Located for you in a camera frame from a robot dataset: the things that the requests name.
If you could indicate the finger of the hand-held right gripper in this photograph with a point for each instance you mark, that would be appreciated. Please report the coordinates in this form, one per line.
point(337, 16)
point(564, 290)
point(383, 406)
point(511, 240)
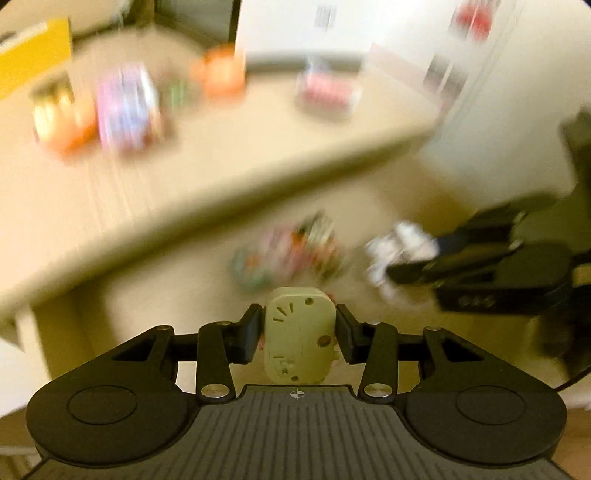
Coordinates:
point(480, 235)
point(461, 272)

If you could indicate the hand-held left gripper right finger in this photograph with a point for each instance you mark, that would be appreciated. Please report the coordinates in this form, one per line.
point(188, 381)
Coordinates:
point(347, 339)

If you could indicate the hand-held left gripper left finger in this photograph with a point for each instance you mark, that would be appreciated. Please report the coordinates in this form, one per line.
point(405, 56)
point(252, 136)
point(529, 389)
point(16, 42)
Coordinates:
point(248, 339)

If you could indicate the cream plastic timer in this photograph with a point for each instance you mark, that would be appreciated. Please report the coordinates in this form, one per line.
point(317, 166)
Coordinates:
point(298, 332)

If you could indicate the white object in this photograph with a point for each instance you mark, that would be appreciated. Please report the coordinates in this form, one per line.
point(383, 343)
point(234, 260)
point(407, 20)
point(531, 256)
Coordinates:
point(401, 244)

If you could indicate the orange round object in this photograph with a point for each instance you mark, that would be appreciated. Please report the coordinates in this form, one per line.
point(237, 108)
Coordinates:
point(76, 131)

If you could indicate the orange plastic pumpkin shell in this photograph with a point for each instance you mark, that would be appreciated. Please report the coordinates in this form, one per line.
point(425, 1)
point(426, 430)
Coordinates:
point(221, 69)

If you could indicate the pile of colourful small toys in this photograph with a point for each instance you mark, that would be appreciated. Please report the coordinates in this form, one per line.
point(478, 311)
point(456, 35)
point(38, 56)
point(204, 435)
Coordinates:
point(286, 258)

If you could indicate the clear box with red contents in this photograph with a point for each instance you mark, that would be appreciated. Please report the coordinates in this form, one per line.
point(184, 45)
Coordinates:
point(328, 90)

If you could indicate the small green object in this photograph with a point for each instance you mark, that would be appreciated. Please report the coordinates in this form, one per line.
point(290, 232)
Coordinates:
point(178, 93)

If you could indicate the purple printed packet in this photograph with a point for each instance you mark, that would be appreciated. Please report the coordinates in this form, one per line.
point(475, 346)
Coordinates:
point(129, 108)

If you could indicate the golden jar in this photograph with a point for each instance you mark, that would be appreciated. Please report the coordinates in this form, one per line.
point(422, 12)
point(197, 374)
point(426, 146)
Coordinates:
point(48, 108)

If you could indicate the yellow box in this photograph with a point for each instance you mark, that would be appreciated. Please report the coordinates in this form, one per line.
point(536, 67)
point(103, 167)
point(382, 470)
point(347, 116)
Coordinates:
point(32, 60)

